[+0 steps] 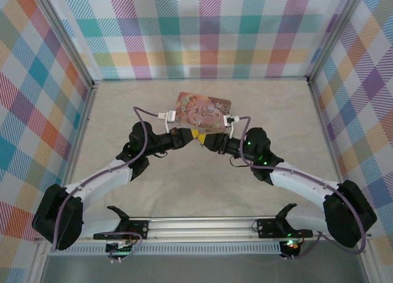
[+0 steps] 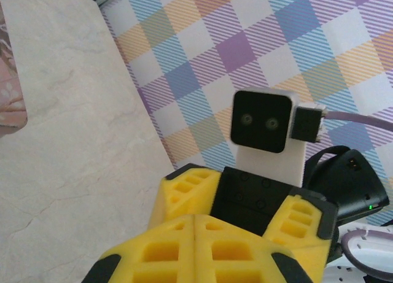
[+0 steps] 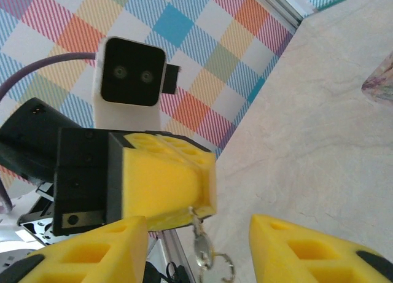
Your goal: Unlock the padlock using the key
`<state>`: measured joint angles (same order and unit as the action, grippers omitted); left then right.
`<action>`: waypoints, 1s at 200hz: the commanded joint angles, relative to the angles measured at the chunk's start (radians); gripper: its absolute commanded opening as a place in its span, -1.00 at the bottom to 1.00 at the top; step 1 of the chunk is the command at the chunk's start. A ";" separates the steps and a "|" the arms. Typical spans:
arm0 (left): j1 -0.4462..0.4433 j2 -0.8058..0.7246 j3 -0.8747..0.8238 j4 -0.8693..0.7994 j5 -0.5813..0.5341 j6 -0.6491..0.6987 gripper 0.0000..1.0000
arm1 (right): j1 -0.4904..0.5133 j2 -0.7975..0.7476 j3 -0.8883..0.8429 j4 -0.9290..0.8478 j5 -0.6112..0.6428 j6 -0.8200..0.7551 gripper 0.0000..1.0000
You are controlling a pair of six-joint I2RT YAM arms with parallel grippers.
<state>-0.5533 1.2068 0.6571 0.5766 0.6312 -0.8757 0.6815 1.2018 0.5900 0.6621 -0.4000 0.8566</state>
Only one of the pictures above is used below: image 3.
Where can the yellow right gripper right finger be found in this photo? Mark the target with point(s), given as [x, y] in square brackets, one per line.
[307, 258]

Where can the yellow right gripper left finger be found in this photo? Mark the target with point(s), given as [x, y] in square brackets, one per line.
[92, 258]

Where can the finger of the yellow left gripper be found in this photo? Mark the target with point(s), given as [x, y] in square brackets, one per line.
[159, 184]
[208, 184]

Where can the small metal key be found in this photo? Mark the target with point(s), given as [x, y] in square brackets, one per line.
[202, 247]

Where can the pink illustrated tin box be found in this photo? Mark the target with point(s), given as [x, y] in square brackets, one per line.
[382, 83]

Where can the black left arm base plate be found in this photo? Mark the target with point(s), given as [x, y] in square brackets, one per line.
[37, 221]

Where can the wide aluminium base rail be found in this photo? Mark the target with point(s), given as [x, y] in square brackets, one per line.
[178, 252]

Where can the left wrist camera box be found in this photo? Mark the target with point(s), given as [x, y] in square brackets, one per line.
[132, 71]

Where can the aluminium corner post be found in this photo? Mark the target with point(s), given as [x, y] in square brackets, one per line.
[276, 5]

